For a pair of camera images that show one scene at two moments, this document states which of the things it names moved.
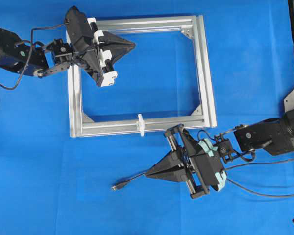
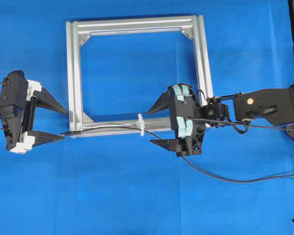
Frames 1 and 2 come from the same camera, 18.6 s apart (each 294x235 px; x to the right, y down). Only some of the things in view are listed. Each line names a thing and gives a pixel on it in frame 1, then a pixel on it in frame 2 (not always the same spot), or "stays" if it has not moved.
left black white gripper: (84, 35) -> (15, 93)
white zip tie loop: (141, 124) stays
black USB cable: (119, 185) -> (70, 133)
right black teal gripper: (203, 166) -> (185, 112)
